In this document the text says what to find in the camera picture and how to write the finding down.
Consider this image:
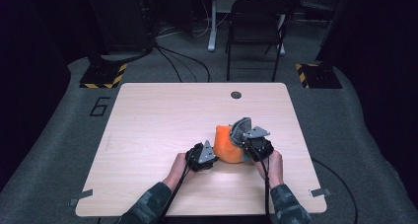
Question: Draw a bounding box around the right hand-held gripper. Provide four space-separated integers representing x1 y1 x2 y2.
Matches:
242 125 275 163

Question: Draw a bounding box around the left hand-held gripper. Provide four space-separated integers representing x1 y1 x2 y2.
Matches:
184 139 219 173

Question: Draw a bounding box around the grey terry cloth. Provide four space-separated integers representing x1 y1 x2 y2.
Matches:
229 116 256 165

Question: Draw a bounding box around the orange plush toy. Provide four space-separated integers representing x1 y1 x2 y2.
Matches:
213 123 246 165

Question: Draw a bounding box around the person's left hand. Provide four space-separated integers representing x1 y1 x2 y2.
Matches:
163 152 193 190

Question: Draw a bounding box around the person's right hand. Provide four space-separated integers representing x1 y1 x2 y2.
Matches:
254 149 285 189

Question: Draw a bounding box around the grey tape strip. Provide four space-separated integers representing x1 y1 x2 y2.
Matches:
69 188 95 206
309 187 332 198

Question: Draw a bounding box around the hazard-striped black stand base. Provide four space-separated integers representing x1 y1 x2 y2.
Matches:
294 62 343 90
79 62 128 90

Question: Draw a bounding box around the black floor tape marking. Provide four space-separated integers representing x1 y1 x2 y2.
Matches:
89 97 111 117

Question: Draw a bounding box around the black folding chair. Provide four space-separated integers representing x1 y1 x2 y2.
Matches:
225 0 293 83

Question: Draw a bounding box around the black cabinet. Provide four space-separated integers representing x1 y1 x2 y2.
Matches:
89 0 156 54

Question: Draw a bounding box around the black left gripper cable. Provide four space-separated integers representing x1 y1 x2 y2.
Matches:
159 158 195 224

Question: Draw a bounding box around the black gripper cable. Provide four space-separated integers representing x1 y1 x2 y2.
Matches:
311 157 359 224
159 158 195 224
245 141 272 224

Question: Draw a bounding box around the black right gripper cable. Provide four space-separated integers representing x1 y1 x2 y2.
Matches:
245 141 272 224
311 157 359 224

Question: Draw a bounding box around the black floor cable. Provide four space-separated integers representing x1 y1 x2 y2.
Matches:
154 44 212 84
155 45 183 84

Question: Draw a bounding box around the white desk frame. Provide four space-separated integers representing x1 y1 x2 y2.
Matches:
207 0 294 56

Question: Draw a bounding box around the white hanging cable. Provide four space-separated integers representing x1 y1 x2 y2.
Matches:
157 0 231 39

